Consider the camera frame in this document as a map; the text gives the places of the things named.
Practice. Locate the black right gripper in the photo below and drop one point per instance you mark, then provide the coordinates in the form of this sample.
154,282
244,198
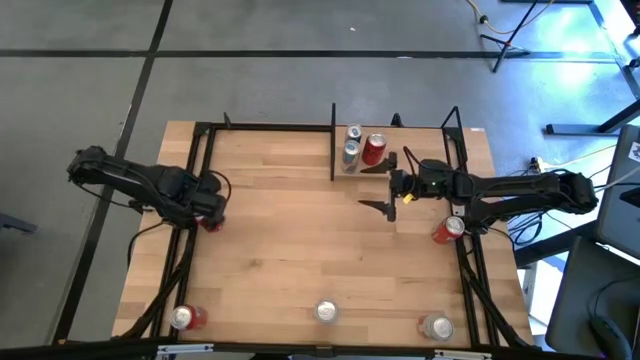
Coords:
405,184

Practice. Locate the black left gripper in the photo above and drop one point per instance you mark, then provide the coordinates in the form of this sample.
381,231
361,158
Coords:
210,205

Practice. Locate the red soda can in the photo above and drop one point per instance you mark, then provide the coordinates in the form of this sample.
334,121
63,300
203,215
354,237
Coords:
192,317
212,226
372,152
445,232

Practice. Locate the silver can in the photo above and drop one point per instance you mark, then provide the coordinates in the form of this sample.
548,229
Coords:
326,311

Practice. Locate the pale sparkling water can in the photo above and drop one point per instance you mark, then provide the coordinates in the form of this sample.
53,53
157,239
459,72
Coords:
440,328

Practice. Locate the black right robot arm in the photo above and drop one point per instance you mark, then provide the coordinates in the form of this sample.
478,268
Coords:
525,187

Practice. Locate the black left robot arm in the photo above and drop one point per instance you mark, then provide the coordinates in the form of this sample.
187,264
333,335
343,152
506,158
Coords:
125,180

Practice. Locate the black desk leg bar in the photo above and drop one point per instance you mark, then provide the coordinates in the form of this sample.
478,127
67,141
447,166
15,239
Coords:
555,245

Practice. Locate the black rig crossbar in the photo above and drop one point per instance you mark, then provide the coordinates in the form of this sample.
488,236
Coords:
100,350

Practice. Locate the black tripod stand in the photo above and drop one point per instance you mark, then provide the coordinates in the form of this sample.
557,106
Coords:
507,45

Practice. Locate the dark grey floor object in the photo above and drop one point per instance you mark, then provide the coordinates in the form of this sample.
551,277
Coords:
17,223

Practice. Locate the grey side desk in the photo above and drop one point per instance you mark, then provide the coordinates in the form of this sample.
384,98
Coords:
580,300

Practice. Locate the grey panel with sticker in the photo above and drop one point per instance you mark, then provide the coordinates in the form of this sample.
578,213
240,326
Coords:
620,200

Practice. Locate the black computer mouse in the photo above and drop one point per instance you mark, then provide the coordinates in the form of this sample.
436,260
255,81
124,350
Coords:
612,337

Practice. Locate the black shelf divider post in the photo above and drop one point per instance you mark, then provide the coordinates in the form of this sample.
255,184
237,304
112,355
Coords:
333,145

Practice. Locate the black metal table frame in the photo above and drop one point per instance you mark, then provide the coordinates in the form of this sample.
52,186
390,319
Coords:
270,127

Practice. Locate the silver mounting bracket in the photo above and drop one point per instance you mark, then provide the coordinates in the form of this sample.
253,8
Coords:
185,349
462,355

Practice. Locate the black floor stand frame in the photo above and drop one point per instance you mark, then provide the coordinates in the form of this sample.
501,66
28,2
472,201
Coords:
575,129

